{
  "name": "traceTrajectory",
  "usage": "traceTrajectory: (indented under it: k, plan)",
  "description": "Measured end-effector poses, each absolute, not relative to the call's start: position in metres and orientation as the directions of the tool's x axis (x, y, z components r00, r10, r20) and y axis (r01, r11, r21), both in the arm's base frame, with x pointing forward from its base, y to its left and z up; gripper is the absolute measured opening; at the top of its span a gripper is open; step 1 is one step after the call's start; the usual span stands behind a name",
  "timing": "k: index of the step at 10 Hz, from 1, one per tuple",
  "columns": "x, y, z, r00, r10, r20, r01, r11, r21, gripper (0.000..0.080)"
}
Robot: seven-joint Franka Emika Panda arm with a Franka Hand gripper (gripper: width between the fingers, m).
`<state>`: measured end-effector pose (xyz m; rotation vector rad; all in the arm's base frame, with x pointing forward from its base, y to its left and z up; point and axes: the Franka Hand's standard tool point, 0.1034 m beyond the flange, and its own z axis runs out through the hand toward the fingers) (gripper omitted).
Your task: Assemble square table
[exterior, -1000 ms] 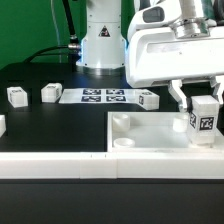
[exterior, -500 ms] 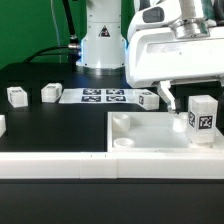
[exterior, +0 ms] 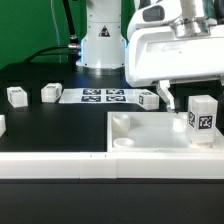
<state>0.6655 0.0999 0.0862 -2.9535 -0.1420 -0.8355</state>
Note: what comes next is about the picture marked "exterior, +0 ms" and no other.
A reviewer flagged white square table top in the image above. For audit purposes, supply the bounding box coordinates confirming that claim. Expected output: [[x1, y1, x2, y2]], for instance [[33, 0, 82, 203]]
[[107, 112, 224, 153]]

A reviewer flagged white U-shaped obstacle fence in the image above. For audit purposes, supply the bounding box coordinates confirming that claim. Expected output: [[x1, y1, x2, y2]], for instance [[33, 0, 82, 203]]
[[0, 115, 224, 180]]

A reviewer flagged black cable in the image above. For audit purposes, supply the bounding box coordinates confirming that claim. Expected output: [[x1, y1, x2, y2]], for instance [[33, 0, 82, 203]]
[[22, 0, 82, 64]]

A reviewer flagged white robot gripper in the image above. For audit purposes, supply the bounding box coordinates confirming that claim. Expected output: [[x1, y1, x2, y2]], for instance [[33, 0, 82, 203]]
[[125, 0, 224, 112]]

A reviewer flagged white sheet with tag markers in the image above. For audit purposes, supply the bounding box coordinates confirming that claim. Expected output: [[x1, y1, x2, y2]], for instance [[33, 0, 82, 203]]
[[59, 88, 136, 104]]

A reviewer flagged grey thin cable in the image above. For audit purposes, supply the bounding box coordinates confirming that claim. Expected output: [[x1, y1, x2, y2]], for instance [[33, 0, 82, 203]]
[[50, 0, 63, 64]]

